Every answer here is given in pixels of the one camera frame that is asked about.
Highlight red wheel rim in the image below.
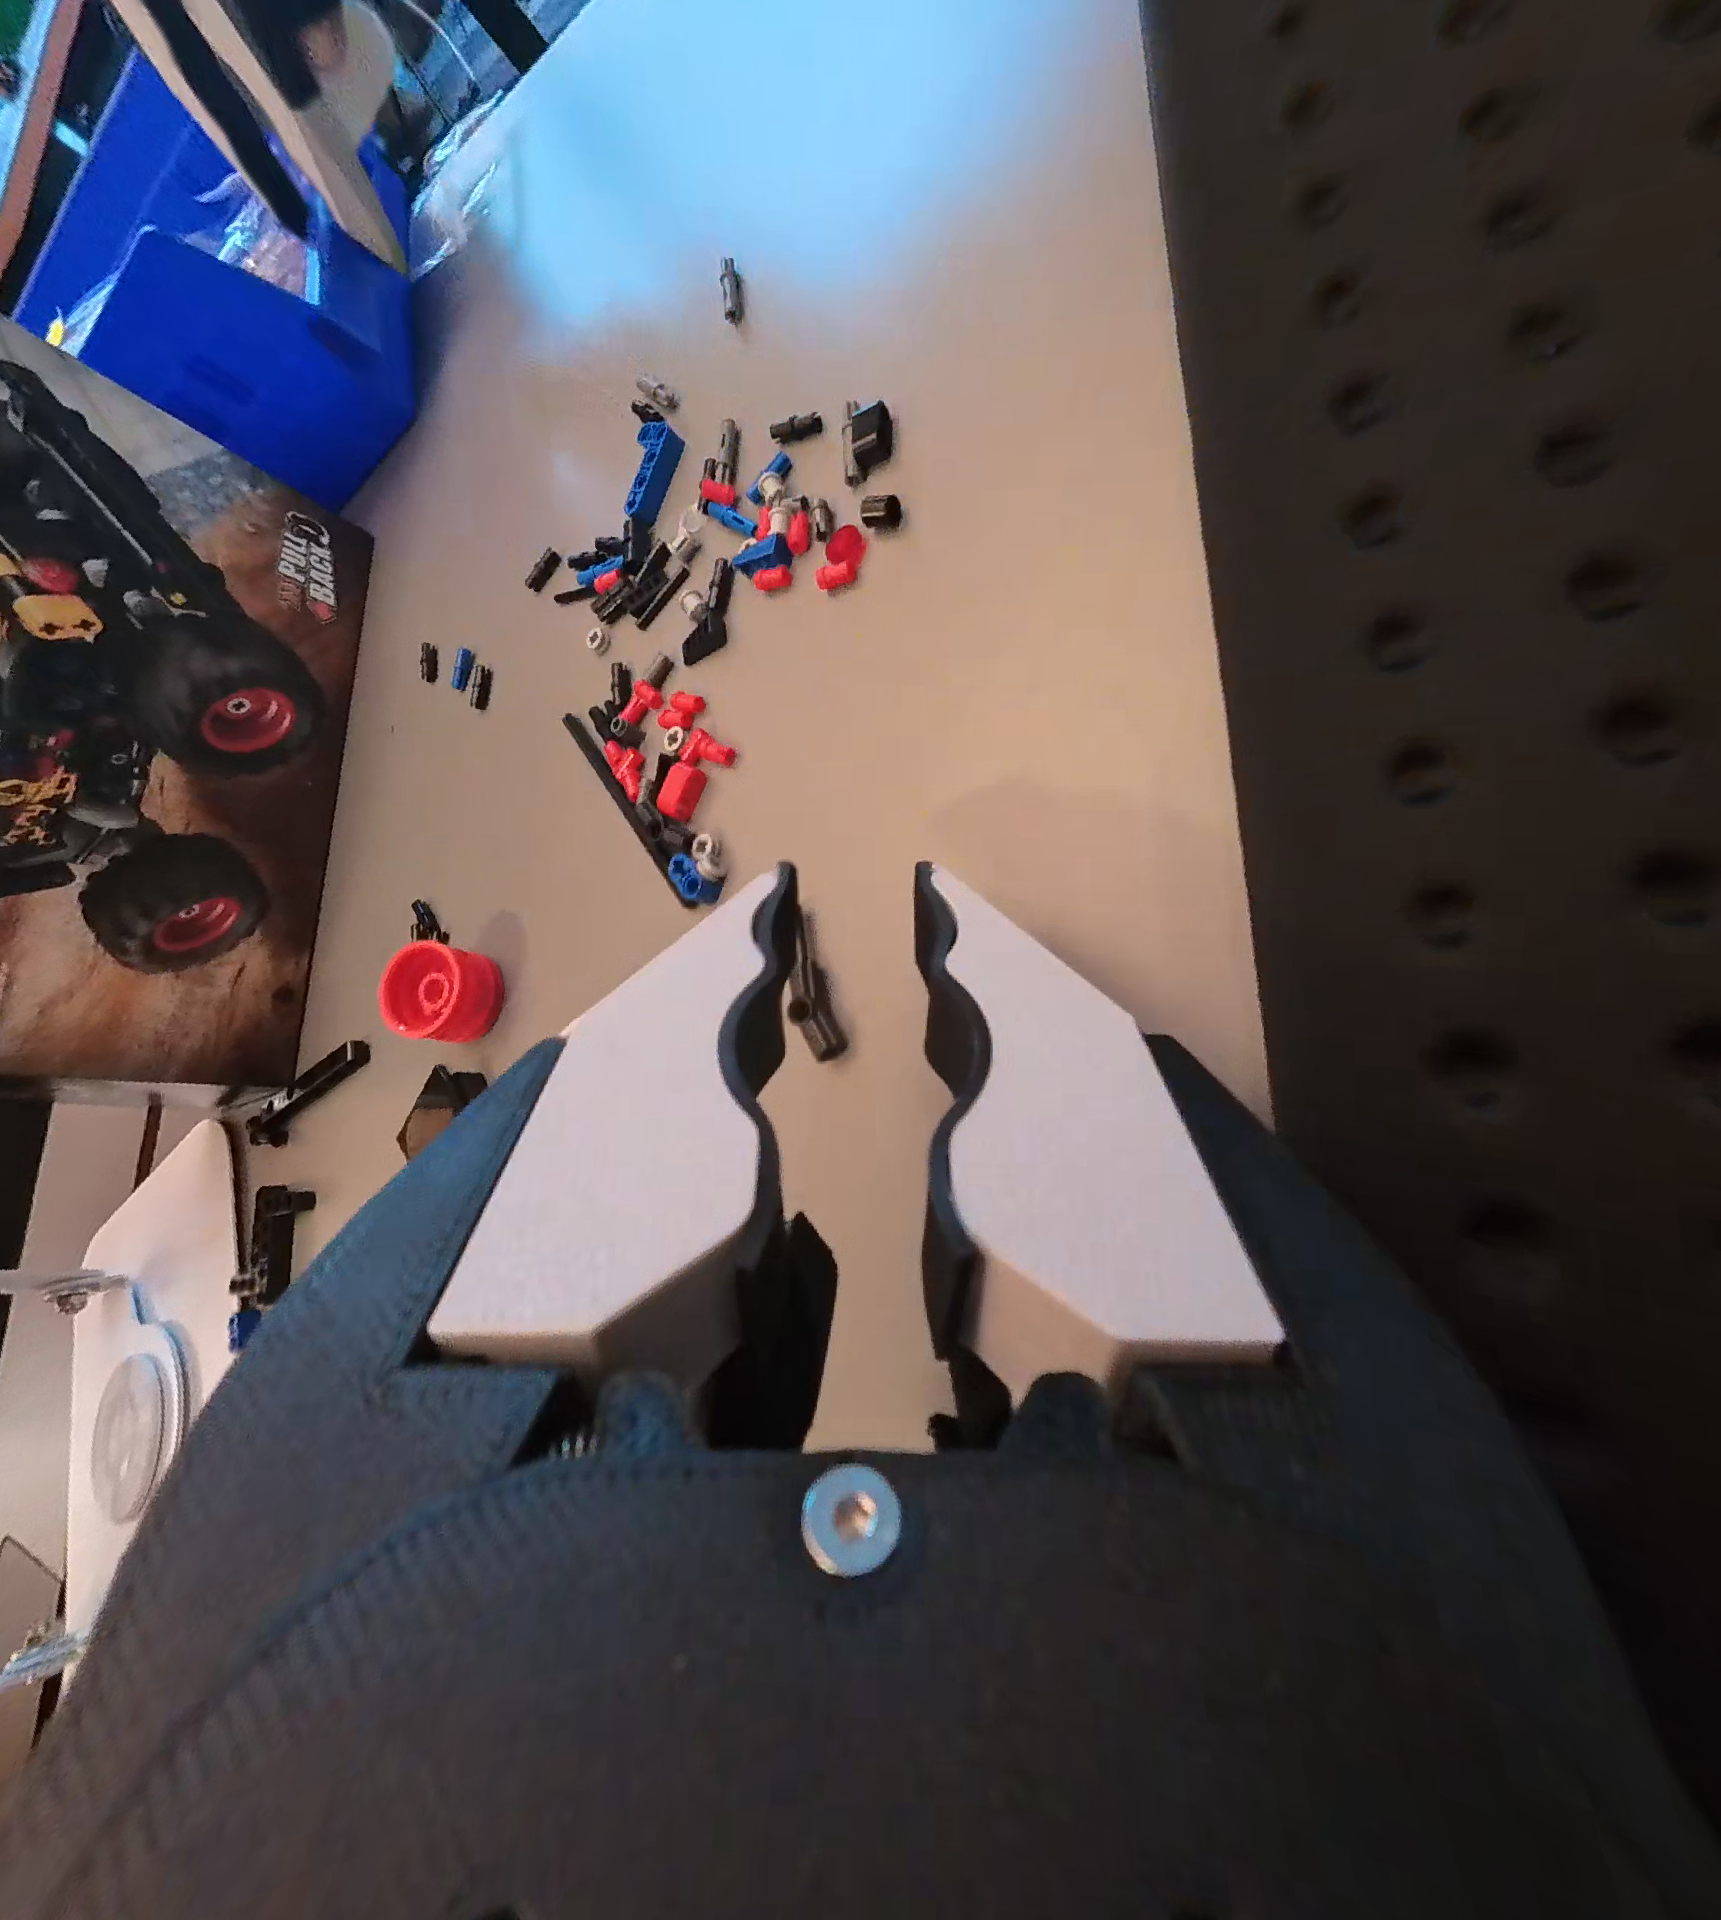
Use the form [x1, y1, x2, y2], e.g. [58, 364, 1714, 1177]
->
[380, 941, 507, 1040]

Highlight black axle connector piece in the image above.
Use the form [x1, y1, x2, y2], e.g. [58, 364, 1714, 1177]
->
[788, 905, 846, 1061]

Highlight long black beam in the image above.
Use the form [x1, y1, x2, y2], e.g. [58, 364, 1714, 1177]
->
[248, 1042, 370, 1149]

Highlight black L-shaped beam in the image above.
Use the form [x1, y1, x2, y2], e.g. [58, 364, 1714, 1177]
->
[231, 1183, 319, 1308]

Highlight long black axle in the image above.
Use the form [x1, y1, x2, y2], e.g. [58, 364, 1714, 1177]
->
[564, 714, 700, 911]

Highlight blue storage bin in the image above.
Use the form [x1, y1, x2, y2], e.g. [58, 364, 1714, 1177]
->
[12, 43, 419, 512]

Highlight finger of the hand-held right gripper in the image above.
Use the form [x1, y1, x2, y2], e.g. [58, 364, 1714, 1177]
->
[222, 43, 413, 271]
[106, 0, 315, 239]

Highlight white book stand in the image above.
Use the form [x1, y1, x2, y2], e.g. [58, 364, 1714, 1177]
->
[0, 1116, 262, 1877]

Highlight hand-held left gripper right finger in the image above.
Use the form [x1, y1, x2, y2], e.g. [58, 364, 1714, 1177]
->
[915, 859, 1287, 1375]

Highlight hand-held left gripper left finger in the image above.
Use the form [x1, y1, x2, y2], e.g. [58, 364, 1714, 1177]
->
[428, 861, 802, 1373]

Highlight crumpled clear plastic bag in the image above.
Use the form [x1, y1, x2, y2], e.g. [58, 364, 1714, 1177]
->
[407, 0, 598, 279]

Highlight monster truck toy box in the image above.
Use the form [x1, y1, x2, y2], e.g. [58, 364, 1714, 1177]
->
[0, 265, 376, 1094]

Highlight pile of small building pieces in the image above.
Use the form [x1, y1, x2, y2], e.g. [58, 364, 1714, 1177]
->
[523, 374, 907, 914]

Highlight black flat square panel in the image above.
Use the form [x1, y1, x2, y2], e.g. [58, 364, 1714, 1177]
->
[398, 1061, 490, 1159]

